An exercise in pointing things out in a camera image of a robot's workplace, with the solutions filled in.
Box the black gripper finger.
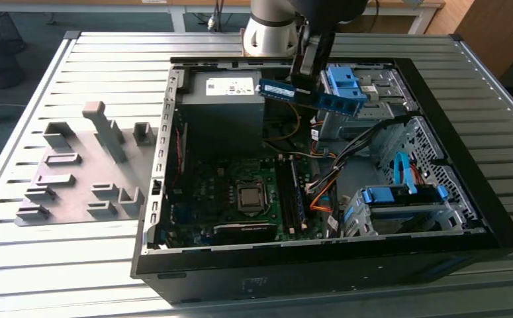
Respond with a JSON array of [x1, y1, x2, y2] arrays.
[[300, 28, 336, 90], [289, 23, 309, 87]]

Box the blue RAM stick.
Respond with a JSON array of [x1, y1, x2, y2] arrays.
[[256, 78, 366, 117]]

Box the black RAM slot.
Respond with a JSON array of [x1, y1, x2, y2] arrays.
[[276, 154, 294, 233]]

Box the large blue drive latch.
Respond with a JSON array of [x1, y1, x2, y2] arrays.
[[328, 67, 368, 100]]

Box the grey power supply unit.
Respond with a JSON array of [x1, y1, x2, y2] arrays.
[[177, 70, 266, 156]]

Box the grey metal drive cage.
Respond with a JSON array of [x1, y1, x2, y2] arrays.
[[316, 66, 420, 142]]

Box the CPU socket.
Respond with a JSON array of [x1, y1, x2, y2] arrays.
[[236, 178, 269, 217]]

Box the silver CPU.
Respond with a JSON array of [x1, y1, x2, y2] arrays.
[[241, 187, 264, 207]]

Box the brown wooden cabinet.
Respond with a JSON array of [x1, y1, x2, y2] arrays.
[[425, 0, 513, 79]]

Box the hard disk in blue carrier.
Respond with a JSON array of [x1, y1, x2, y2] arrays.
[[361, 185, 450, 208]]

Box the green motherboard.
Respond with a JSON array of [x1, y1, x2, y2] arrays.
[[165, 155, 328, 248]]

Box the blue disk bay latch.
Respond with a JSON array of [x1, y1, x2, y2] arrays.
[[342, 198, 360, 230]]

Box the long white desk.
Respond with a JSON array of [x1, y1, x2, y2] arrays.
[[0, 0, 253, 32]]

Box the grey metal disk bay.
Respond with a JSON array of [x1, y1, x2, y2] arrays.
[[342, 184, 468, 238]]

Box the black graphics card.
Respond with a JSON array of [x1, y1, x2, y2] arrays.
[[213, 221, 278, 245]]

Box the grey parts rack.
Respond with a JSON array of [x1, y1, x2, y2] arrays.
[[13, 101, 160, 228]]

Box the black PC case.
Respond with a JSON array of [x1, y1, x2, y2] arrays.
[[129, 56, 513, 305]]

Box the black desk cable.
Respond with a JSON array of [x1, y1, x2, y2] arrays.
[[368, 0, 381, 34]]

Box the yellow thin wire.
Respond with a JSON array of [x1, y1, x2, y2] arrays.
[[265, 102, 302, 142]]

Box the black hanging cable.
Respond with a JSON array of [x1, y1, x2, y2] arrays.
[[206, 0, 222, 33]]

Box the coloured power wires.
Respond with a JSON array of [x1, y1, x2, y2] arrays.
[[289, 150, 337, 160]]

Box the black cable bundle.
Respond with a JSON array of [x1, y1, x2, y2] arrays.
[[306, 117, 398, 195]]

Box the red thin wire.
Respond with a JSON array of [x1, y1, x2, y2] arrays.
[[174, 127, 185, 175]]

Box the blue flat wire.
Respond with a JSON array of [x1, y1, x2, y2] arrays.
[[392, 151, 418, 195]]

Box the orange flat wire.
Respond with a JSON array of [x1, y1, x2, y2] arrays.
[[309, 175, 344, 215]]

